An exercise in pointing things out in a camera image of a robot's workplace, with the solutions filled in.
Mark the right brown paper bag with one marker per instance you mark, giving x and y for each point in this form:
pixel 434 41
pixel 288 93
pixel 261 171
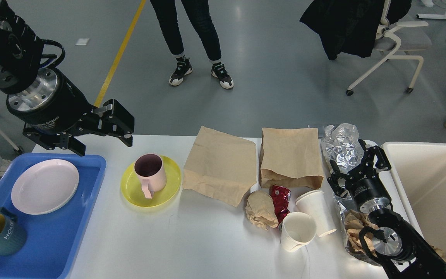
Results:
pixel 290 158

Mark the brown paper bag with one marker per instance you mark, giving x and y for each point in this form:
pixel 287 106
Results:
pixel 221 166
pixel 290 158

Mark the crumpled aluminium foil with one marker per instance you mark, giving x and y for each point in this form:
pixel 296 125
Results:
pixel 340 144

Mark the crumpled brown paper ball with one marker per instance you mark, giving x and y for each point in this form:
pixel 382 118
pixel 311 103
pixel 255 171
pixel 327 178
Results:
pixel 260 210

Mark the yellow plastic plate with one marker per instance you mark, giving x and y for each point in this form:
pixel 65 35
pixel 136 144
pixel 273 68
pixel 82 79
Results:
pixel 130 186

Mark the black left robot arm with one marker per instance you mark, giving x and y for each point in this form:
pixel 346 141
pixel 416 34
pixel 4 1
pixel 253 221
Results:
pixel 22 54

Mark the white office chair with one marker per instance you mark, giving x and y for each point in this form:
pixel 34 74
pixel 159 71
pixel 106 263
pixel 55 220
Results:
pixel 399 43

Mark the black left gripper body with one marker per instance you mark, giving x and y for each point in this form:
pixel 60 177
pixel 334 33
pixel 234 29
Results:
pixel 52 104

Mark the teal mug yellow inside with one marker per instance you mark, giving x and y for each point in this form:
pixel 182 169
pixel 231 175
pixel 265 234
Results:
pixel 12 235

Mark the blue plastic tray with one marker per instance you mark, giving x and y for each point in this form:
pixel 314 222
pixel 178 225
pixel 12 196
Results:
pixel 53 239

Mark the lying white paper cup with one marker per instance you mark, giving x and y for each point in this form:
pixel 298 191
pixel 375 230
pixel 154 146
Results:
pixel 314 204

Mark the crushed red can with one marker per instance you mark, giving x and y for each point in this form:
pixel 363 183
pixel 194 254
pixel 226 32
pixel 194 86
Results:
pixel 281 199

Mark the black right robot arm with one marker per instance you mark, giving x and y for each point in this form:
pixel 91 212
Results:
pixel 395 244

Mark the white pink plate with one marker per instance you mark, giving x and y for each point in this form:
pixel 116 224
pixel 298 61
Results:
pixel 45 187

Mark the left brown paper bag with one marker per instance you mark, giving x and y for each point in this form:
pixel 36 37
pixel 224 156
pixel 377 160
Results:
pixel 221 166

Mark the white plastic bin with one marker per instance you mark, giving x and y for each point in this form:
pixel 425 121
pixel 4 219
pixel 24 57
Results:
pixel 419 173

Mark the upright white paper cup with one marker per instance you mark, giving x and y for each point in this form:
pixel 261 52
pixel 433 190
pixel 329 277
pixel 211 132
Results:
pixel 297 230

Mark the black jacket on chair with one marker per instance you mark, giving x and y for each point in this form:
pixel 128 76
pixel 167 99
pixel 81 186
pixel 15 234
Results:
pixel 347 26

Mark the foil bag with paper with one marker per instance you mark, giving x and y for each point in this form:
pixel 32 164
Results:
pixel 351 223

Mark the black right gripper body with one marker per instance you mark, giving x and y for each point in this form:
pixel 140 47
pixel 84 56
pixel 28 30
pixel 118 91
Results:
pixel 369 194

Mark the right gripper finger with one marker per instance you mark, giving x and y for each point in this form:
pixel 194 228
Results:
pixel 333 181
pixel 373 162

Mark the pink ribbed mug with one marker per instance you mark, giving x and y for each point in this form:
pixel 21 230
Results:
pixel 151 173

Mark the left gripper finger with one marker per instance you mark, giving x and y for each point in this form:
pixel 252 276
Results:
pixel 64 140
pixel 112 119

